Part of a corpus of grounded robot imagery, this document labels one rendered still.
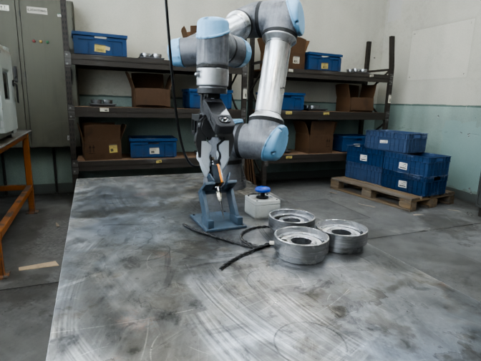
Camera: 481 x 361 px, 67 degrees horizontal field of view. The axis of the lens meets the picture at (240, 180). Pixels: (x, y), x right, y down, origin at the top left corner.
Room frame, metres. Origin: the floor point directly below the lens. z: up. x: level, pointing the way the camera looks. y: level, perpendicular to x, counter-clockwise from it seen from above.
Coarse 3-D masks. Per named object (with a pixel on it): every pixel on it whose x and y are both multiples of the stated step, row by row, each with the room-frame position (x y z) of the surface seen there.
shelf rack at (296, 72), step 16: (368, 48) 5.62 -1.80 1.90; (368, 64) 5.63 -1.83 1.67; (256, 80) 4.75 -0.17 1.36; (304, 80) 5.23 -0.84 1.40; (320, 80) 5.33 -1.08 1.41; (336, 80) 5.41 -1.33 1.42; (352, 80) 4.93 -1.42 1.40; (368, 80) 5.03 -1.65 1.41; (384, 80) 5.13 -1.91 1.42; (288, 112) 4.58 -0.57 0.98; (304, 112) 4.66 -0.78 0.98; (320, 112) 4.75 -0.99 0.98; (336, 112) 4.85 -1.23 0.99; (352, 112) 4.94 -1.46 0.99; (368, 112) 5.04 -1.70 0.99; (384, 112) 5.15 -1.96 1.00; (384, 128) 5.16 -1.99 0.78; (288, 160) 4.60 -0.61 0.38; (304, 160) 4.69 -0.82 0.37; (320, 160) 4.78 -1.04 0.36; (336, 160) 4.88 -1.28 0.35; (256, 176) 4.67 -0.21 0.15
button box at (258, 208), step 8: (248, 200) 0.93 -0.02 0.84; (256, 200) 0.90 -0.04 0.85; (264, 200) 0.91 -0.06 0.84; (272, 200) 0.91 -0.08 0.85; (280, 200) 0.91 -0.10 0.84; (248, 208) 0.92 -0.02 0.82; (256, 208) 0.89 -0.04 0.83; (264, 208) 0.90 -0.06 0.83; (272, 208) 0.90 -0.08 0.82; (256, 216) 0.89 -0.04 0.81; (264, 216) 0.90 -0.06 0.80
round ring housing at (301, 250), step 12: (288, 228) 0.72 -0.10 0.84; (300, 228) 0.72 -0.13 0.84; (312, 228) 0.71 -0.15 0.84; (276, 240) 0.65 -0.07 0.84; (288, 240) 0.67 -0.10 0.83; (300, 240) 0.69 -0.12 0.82; (312, 240) 0.67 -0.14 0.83; (324, 240) 0.68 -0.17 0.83; (276, 252) 0.67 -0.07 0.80; (288, 252) 0.63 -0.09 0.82; (300, 252) 0.62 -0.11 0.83; (312, 252) 0.62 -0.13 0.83; (324, 252) 0.63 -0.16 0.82; (300, 264) 0.63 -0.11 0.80
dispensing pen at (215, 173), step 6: (210, 156) 0.90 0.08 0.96; (210, 162) 0.89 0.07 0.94; (210, 168) 0.86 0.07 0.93; (216, 168) 0.86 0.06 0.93; (210, 174) 0.86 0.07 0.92; (216, 174) 0.86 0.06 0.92; (216, 180) 0.85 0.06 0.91; (216, 186) 0.85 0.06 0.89; (216, 192) 0.85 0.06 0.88; (222, 210) 0.83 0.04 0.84
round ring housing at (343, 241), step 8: (320, 224) 0.76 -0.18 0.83; (328, 224) 0.77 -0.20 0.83; (336, 224) 0.77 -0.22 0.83; (344, 224) 0.77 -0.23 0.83; (352, 224) 0.76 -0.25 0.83; (360, 224) 0.75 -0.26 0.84; (328, 232) 0.69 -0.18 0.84; (336, 232) 0.75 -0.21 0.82; (344, 232) 0.74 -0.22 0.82; (352, 232) 0.73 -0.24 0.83; (360, 232) 0.73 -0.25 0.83; (336, 240) 0.68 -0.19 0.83; (344, 240) 0.67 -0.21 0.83; (352, 240) 0.67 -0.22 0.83; (360, 240) 0.68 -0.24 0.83; (336, 248) 0.68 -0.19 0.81; (344, 248) 0.67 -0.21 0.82; (352, 248) 0.67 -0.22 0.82; (360, 248) 0.69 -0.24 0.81
